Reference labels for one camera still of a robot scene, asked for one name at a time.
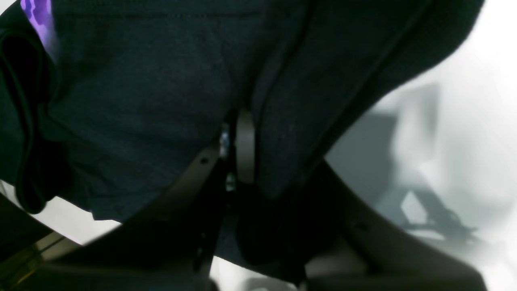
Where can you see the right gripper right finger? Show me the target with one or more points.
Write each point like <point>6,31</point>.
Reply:
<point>356,249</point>

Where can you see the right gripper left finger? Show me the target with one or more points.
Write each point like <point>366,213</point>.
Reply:
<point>170,244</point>

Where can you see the black T-shirt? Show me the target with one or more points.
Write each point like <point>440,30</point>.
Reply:
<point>106,102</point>

